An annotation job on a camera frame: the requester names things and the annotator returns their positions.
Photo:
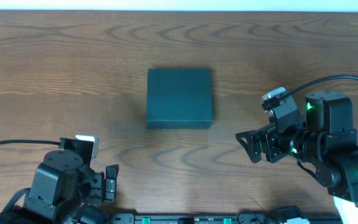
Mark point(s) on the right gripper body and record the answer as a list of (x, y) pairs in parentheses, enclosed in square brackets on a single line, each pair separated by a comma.
[(268, 143)]

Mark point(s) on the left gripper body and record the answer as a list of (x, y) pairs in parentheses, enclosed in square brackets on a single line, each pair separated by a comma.
[(96, 192)]

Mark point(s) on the black box with lid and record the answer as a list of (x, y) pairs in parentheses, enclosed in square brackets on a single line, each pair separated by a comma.
[(179, 98)]

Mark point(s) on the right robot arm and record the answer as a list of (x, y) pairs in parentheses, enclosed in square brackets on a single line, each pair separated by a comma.
[(324, 137)]

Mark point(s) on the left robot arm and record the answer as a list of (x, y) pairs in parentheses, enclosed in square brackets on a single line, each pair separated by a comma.
[(65, 189)]

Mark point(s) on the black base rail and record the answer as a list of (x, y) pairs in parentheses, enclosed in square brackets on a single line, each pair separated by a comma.
[(241, 218)]

